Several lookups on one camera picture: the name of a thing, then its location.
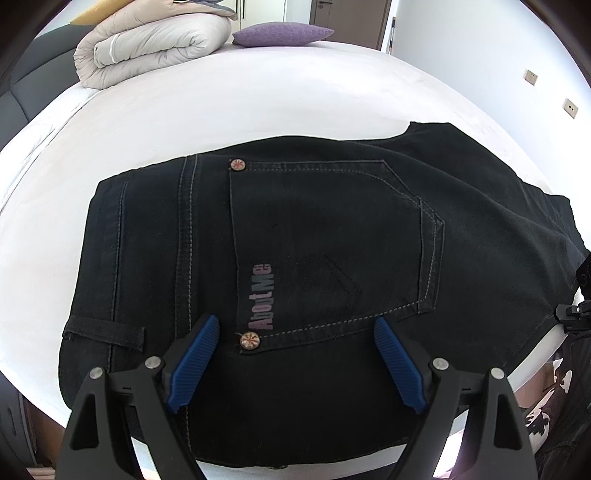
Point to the brown wooden door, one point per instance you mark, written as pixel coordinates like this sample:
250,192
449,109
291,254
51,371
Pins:
351,18

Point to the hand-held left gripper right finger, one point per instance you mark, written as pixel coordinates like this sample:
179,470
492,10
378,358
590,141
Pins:
399,364

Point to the purple pillow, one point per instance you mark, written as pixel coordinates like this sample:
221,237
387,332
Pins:
281,34

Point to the black denim pants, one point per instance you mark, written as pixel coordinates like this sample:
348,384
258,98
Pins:
323,258

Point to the white bed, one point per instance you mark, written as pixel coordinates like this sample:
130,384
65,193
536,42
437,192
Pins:
194,115

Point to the yellow cushion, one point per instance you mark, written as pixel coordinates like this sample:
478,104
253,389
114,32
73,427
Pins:
94,11

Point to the dark grey headboard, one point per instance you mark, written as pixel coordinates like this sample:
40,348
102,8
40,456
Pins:
32,69

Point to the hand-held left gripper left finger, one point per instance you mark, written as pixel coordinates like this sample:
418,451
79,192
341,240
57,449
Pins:
194,362

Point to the white wall socket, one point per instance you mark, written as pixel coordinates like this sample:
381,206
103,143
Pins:
531,76
571,107

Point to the folded beige duvet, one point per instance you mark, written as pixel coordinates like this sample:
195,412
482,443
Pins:
147,44

